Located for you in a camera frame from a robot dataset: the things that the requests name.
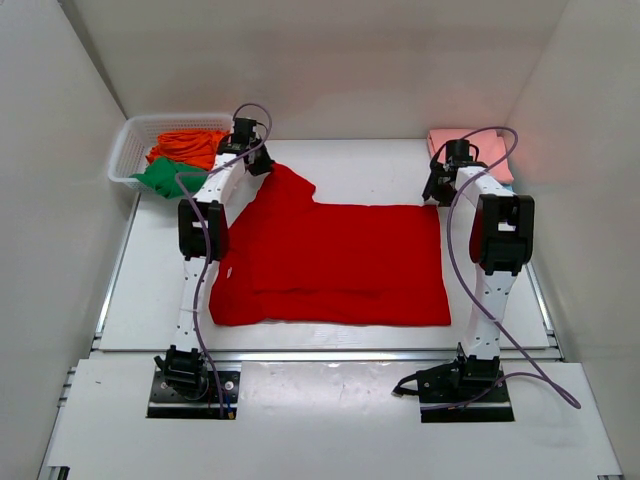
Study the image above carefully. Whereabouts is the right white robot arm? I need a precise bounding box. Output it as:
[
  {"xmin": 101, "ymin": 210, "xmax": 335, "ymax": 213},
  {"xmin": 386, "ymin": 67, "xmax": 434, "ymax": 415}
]
[{"xmin": 423, "ymin": 162, "xmax": 535, "ymax": 390}]

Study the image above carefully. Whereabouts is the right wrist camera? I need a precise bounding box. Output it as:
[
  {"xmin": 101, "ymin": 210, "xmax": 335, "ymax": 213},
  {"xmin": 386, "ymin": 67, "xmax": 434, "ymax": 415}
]
[{"xmin": 432, "ymin": 139, "xmax": 487, "ymax": 173}]

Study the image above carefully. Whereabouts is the orange t shirt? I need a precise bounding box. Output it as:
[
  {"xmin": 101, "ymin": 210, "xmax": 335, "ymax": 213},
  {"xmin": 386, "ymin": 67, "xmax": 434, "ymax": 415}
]
[{"xmin": 146, "ymin": 129, "xmax": 230, "ymax": 170}]

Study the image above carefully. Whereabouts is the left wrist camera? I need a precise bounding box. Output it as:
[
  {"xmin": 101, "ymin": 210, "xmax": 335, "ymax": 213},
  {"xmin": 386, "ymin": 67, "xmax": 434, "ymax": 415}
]
[{"xmin": 217, "ymin": 117, "xmax": 261, "ymax": 156}]

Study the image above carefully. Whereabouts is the green t shirt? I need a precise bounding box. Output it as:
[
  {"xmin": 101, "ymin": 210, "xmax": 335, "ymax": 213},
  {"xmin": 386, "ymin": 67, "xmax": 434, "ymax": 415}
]
[{"xmin": 132, "ymin": 157, "xmax": 206, "ymax": 199}]

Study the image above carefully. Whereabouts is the folded pink t shirt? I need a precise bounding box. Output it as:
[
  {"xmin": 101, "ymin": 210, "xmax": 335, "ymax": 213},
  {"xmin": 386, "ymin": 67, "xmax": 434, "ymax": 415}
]
[{"xmin": 427, "ymin": 129, "xmax": 514, "ymax": 185}]

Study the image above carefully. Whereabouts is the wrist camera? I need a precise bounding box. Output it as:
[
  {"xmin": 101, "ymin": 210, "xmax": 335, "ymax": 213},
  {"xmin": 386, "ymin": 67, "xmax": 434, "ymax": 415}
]
[
  {"xmin": 432, "ymin": 139, "xmax": 487, "ymax": 173},
  {"xmin": 217, "ymin": 117, "xmax": 261, "ymax": 156}
]

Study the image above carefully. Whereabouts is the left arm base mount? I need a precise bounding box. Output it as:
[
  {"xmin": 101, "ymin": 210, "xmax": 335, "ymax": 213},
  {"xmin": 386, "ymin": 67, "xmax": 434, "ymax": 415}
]
[{"xmin": 146, "ymin": 345, "xmax": 241, "ymax": 420}]

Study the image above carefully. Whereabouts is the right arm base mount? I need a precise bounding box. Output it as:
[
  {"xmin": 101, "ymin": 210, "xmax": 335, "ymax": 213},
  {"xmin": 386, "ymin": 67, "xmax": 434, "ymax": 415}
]
[{"xmin": 392, "ymin": 347, "xmax": 515, "ymax": 423}]

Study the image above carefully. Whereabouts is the white plastic basket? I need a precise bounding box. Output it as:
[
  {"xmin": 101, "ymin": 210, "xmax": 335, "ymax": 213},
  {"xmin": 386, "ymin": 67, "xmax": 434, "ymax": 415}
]
[{"xmin": 107, "ymin": 113, "xmax": 232, "ymax": 193}]

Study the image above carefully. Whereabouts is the red t shirt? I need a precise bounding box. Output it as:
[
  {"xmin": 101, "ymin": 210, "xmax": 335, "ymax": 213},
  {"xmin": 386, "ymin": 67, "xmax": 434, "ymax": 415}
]
[{"xmin": 209, "ymin": 164, "xmax": 451, "ymax": 327}]

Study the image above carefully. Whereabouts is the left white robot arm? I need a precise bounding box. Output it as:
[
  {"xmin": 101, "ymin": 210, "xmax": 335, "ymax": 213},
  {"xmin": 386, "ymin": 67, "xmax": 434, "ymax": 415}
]
[{"xmin": 175, "ymin": 139, "xmax": 273, "ymax": 372}]

